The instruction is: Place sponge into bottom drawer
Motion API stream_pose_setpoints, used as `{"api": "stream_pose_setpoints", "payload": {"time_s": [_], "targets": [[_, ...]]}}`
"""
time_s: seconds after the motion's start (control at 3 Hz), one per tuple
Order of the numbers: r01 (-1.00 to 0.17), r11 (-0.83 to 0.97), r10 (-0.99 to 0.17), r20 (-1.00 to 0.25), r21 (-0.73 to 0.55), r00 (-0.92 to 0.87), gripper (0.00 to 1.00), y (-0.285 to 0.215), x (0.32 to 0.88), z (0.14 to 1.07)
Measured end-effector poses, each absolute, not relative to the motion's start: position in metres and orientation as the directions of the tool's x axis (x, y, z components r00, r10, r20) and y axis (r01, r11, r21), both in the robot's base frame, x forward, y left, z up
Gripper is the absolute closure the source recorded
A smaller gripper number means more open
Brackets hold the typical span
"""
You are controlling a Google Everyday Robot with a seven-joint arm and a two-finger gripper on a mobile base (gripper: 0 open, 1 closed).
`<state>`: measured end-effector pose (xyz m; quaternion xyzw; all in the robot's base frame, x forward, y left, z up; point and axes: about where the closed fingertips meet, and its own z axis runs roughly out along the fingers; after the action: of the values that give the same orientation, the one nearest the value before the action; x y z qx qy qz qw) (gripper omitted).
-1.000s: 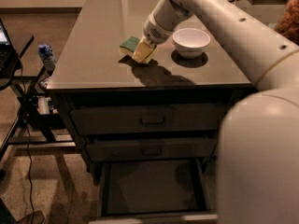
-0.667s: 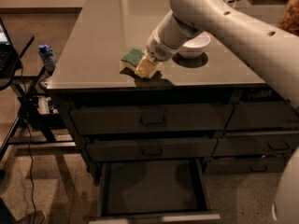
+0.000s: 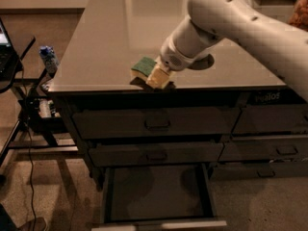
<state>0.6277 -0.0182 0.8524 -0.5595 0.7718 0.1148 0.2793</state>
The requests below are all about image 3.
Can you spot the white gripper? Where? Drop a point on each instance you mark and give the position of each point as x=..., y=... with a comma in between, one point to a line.
x=170, y=59

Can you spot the green and yellow sponge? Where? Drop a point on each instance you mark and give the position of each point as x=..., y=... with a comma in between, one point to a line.
x=141, y=70

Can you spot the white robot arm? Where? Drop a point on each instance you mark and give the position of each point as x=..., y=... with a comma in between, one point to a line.
x=280, y=47

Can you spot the grey middle left drawer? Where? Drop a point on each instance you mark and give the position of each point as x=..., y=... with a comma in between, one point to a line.
x=155, y=153

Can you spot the grey top left drawer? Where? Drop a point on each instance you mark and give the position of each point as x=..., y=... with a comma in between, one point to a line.
x=136, y=123

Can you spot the grey top right drawer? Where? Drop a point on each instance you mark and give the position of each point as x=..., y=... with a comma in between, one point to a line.
x=273, y=119

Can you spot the grey bottom right drawer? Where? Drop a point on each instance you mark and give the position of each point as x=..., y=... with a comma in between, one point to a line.
x=254, y=171

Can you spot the grey open bottom drawer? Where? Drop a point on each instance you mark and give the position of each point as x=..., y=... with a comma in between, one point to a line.
x=158, y=198

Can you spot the grey middle right drawer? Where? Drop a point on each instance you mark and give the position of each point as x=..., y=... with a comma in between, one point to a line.
x=292, y=148

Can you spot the plastic water bottle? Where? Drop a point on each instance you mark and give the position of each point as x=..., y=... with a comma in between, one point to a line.
x=49, y=59

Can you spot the dark snack bag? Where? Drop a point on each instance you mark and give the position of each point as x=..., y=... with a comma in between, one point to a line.
x=274, y=97

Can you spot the black side cart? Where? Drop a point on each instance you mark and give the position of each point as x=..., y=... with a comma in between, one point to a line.
x=28, y=94

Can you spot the black laptop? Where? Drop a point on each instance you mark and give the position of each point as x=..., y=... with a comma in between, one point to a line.
x=8, y=56

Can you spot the glass jar of snacks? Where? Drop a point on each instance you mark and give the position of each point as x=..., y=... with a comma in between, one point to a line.
x=299, y=17

